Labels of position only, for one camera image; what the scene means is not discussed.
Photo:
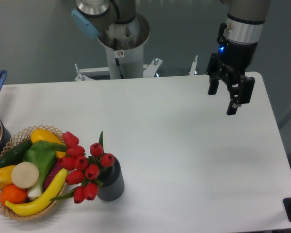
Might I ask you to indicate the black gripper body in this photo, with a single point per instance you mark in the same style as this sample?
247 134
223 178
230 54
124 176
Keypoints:
230 61

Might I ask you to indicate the purple eggplant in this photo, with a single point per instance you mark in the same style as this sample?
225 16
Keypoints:
49 178

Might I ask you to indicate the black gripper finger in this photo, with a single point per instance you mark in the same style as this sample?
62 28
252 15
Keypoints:
214 83
240 93

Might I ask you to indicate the green bok choy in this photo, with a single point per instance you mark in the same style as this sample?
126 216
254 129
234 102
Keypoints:
35 166

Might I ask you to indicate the yellow banana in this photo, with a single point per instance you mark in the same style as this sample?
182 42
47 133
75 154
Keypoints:
42 202

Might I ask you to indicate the yellow bell pepper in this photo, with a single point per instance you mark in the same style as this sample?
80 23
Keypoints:
6 176

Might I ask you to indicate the red tulip bouquet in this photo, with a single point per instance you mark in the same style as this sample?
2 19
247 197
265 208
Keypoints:
86 172

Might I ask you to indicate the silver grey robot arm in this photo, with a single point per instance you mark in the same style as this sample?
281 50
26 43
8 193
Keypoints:
238 38

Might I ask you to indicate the orange fruit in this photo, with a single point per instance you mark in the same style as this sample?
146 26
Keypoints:
13 194

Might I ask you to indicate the dark green cucumber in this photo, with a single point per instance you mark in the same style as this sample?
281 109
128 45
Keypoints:
15 155

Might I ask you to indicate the yellow squash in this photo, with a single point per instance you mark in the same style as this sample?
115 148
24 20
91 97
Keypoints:
44 135

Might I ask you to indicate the dark grey ribbed vase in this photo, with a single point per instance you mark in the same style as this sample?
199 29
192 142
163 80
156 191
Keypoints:
112 183

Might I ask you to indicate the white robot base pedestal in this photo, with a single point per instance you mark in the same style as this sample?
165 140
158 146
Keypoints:
120 30

